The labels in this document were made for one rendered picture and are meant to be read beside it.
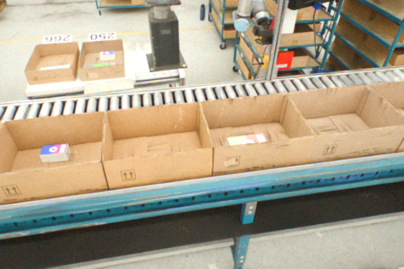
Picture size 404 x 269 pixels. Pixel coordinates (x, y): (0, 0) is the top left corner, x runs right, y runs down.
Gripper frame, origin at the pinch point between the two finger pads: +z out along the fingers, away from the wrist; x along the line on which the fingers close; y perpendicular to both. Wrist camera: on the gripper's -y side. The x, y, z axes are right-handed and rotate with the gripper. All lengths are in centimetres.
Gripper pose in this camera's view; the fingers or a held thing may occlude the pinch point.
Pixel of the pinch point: (270, 45)
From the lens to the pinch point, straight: 208.3
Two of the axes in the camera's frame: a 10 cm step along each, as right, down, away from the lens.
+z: 1.5, 9.2, -3.5
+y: -0.8, 3.7, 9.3
